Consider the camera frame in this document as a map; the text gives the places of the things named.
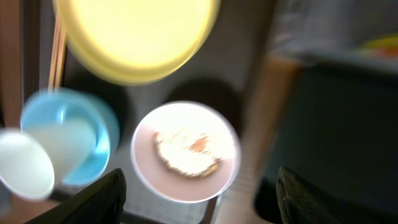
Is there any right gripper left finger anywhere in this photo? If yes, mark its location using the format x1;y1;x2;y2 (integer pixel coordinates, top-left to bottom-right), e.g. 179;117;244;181
27;169;126;224

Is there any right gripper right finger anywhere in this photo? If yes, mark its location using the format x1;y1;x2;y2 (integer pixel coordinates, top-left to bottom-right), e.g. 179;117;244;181
276;167;397;224

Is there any white small cup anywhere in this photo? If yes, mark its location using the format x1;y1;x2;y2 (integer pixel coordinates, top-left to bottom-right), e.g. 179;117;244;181
1;119;96;201

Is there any white pink bowl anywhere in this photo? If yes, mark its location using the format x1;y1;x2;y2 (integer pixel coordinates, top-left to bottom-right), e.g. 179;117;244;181
131;101;241;203

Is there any green orange snack wrapper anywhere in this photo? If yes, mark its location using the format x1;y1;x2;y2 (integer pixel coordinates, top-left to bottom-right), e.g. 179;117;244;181
358;33;397;60

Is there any black plastic waste tray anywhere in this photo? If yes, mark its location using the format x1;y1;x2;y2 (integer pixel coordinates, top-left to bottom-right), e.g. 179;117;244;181
254;65;397;223

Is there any clear plastic waste bin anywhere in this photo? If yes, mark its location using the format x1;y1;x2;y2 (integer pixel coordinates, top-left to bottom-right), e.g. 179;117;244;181
269;0;397;74

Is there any light blue saucer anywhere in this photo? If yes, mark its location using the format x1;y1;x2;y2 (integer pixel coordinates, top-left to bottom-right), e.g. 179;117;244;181
20;88;120;186

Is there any right wooden chopstick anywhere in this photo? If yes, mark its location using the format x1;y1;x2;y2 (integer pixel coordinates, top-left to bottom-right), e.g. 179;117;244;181
54;27;67;89

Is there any wooden chopstick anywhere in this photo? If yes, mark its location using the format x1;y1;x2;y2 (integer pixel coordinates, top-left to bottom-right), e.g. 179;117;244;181
54;27;67;89
48;12;62;91

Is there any left wooden chopstick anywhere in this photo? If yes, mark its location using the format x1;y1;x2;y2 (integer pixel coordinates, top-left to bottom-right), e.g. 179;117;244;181
48;12;62;91

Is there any yellow round plate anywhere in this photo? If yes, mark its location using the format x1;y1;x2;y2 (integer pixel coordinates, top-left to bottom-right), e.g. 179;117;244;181
53;0;221;85

